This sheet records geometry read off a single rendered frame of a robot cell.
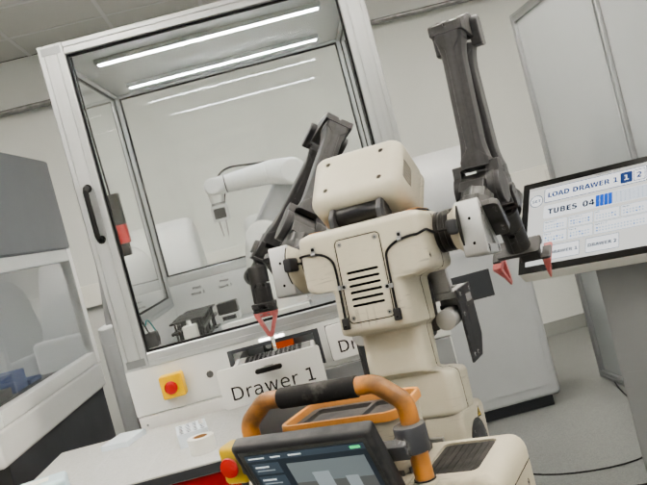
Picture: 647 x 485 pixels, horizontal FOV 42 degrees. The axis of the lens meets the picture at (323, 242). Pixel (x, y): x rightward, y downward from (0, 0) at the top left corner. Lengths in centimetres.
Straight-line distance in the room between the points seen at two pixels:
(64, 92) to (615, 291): 174
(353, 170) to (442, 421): 55
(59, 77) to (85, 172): 30
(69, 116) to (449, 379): 153
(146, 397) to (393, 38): 392
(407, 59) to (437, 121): 49
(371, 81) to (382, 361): 115
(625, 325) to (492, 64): 391
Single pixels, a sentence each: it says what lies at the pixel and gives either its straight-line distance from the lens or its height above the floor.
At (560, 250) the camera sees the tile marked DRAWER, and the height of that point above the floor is 100.
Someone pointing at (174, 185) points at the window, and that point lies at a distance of 268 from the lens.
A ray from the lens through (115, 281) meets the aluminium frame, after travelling 270.
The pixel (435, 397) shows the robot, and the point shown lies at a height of 85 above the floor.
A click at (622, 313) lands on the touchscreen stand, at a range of 251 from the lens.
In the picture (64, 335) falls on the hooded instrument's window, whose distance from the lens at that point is 343.
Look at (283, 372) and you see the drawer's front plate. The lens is 233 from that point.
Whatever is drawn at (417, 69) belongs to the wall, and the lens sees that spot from 607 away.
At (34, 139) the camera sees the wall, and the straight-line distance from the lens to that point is 607.
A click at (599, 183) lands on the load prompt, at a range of 251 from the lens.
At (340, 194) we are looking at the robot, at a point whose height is 130.
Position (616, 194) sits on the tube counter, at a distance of 246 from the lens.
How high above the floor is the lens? 128
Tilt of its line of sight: 2 degrees down
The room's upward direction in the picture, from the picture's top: 15 degrees counter-clockwise
